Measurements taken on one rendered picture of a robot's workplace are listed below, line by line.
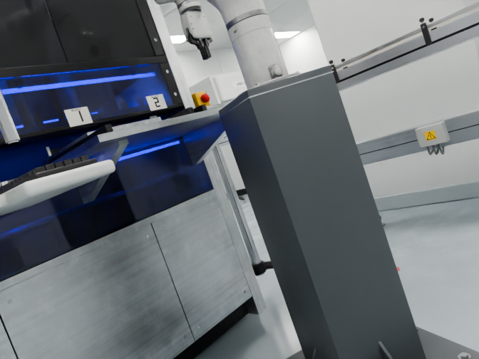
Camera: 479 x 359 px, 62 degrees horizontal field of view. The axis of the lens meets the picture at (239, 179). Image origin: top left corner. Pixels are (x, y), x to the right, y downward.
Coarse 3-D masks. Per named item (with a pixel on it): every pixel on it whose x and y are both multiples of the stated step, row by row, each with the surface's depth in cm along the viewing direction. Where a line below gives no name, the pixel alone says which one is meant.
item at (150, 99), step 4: (148, 96) 159; (152, 96) 160; (156, 96) 162; (160, 96) 163; (148, 100) 158; (152, 100) 160; (156, 100) 161; (160, 100) 163; (164, 100) 164; (148, 104) 158; (152, 104) 159; (160, 104) 162; (164, 104) 164; (152, 108) 159; (156, 108) 160; (160, 108) 162
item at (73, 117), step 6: (78, 108) 137; (84, 108) 139; (66, 114) 134; (72, 114) 135; (78, 114) 137; (84, 114) 138; (72, 120) 135; (78, 120) 137; (84, 120) 138; (90, 120) 140; (72, 126) 135
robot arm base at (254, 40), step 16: (256, 16) 103; (240, 32) 104; (256, 32) 103; (272, 32) 106; (240, 48) 106; (256, 48) 104; (272, 48) 105; (240, 64) 108; (256, 64) 104; (272, 64) 104; (256, 80) 105; (272, 80) 101
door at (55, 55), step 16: (0, 0) 127; (16, 0) 131; (32, 0) 134; (0, 16) 126; (16, 16) 130; (32, 16) 133; (48, 16) 137; (0, 32) 125; (16, 32) 129; (32, 32) 132; (48, 32) 136; (0, 48) 124; (16, 48) 128; (32, 48) 131; (48, 48) 135; (0, 64) 124; (16, 64) 127; (32, 64) 130; (48, 64) 134
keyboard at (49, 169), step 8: (64, 160) 82; (72, 160) 83; (80, 160) 84; (88, 160) 85; (96, 160) 86; (40, 168) 78; (48, 168) 79; (56, 168) 79; (64, 168) 80; (72, 168) 81; (24, 176) 80; (32, 176) 76; (40, 176) 76; (8, 184) 86; (16, 184) 81; (0, 192) 86
